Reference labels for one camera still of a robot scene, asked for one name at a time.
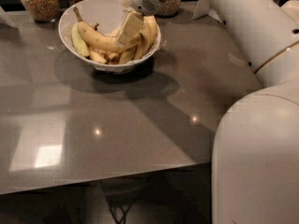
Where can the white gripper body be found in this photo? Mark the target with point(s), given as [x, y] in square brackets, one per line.
[146, 7]

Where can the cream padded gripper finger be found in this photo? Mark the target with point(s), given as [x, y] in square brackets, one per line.
[131, 23]

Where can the large top yellow banana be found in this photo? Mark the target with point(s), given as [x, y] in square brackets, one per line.
[96, 39]

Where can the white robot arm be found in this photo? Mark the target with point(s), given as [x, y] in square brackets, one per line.
[255, 160]

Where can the outer right yellow banana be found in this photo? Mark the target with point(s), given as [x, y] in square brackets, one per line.
[152, 25]

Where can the right curved yellow banana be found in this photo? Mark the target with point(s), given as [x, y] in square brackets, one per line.
[144, 43]

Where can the white bowl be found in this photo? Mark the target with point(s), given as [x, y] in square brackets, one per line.
[104, 16]

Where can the lower middle banana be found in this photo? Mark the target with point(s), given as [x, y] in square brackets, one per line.
[127, 55]

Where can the small bottom banana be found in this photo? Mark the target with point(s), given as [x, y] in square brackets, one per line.
[98, 56]

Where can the greenish left banana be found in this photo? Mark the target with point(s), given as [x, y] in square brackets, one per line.
[80, 46]

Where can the white folded sign stand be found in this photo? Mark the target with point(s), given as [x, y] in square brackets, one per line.
[204, 8]

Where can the left glass cereal jar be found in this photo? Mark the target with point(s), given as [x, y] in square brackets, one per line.
[42, 10]

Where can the white card at left edge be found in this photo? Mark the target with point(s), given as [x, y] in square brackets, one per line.
[4, 18]

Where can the white stack far right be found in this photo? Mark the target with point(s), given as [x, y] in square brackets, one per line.
[292, 9]

